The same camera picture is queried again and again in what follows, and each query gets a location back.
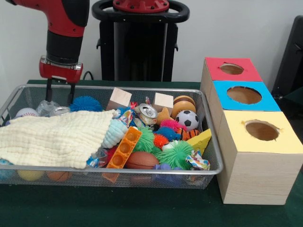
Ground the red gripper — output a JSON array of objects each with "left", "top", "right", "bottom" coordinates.
[{"left": 39, "top": 55, "right": 84, "bottom": 105}]

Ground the clear plastic bottle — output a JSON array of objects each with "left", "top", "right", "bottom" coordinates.
[{"left": 36, "top": 99, "right": 60, "bottom": 117}]

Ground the cream waffle cloth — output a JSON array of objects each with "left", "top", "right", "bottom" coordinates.
[{"left": 0, "top": 110, "right": 122, "bottom": 170}]

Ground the silver mesh bin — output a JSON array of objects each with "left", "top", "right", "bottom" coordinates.
[{"left": 0, "top": 84, "right": 224, "bottom": 190}]

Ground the wooden box with three holes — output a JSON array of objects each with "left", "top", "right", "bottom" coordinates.
[{"left": 200, "top": 56, "right": 303, "bottom": 205}]

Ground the blue spiky ball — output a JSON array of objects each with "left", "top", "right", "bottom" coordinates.
[{"left": 69, "top": 96, "right": 104, "bottom": 112}]

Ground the white baseball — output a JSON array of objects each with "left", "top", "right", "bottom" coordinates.
[{"left": 15, "top": 107, "right": 39, "bottom": 118}]

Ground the large wooden block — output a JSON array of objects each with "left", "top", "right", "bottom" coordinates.
[{"left": 106, "top": 87, "right": 133, "bottom": 112}]

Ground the orange plastic block with holes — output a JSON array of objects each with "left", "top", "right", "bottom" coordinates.
[{"left": 106, "top": 126, "right": 143, "bottom": 169}]

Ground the crushed silver can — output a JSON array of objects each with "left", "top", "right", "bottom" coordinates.
[{"left": 137, "top": 103, "right": 160, "bottom": 126}]

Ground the small wooden block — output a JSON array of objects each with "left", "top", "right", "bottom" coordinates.
[{"left": 152, "top": 92, "right": 175, "bottom": 114}]

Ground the toy hamburger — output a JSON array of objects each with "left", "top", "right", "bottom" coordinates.
[{"left": 170, "top": 95, "right": 197, "bottom": 120}]

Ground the small soccer ball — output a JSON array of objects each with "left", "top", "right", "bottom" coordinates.
[{"left": 175, "top": 110, "right": 200, "bottom": 131}]

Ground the green spiky ball with eyes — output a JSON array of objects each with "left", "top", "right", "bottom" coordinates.
[{"left": 156, "top": 140, "right": 195, "bottom": 170}]

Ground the dark green tablecloth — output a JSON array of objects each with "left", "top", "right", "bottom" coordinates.
[{"left": 0, "top": 79, "right": 303, "bottom": 227}]

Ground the black monitor on stand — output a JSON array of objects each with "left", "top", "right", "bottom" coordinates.
[{"left": 271, "top": 15, "right": 303, "bottom": 100}]

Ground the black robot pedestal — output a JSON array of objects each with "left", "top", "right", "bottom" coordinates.
[{"left": 91, "top": 0, "right": 190, "bottom": 82}]

